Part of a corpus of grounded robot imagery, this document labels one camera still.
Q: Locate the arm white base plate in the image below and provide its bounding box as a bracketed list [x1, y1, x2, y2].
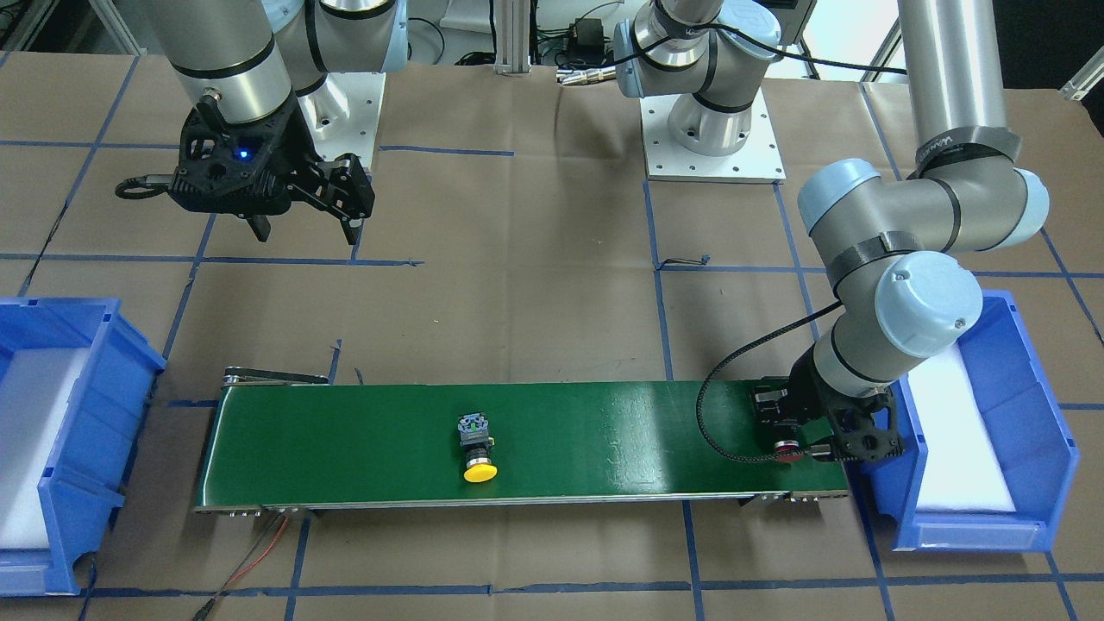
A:
[639, 90, 787, 185]
[298, 73, 388, 173]

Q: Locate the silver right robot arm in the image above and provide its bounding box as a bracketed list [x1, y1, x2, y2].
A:
[115, 1, 408, 245]

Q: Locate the blue bin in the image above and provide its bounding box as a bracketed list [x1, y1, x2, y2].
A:
[862, 290, 1079, 552]
[1, 298, 166, 597]

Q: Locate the aluminium frame post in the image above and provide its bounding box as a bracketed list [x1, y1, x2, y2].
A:
[492, 1, 535, 75]

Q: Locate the white foam pad bin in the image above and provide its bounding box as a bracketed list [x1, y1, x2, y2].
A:
[1, 348, 88, 549]
[907, 343, 1016, 512]

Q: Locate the red push button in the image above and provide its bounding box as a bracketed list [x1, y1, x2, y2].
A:
[772, 439, 805, 463]

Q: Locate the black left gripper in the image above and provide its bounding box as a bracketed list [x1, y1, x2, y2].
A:
[752, 351, 906, 462]

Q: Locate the red black wire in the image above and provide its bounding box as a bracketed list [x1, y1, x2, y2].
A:
[194, 513, 294, 621]

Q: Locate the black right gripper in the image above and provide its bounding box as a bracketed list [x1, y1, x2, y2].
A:
[168, 95, 375, 248]

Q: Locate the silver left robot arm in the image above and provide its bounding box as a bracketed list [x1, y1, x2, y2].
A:
[612, 1, 1050, 464]

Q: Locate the yellow push button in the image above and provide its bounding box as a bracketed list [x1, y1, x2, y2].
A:
[457, 412, 498, 483]

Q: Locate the green conveyor belt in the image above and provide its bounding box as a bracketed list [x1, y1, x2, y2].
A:
[194, 381, 848, 514]

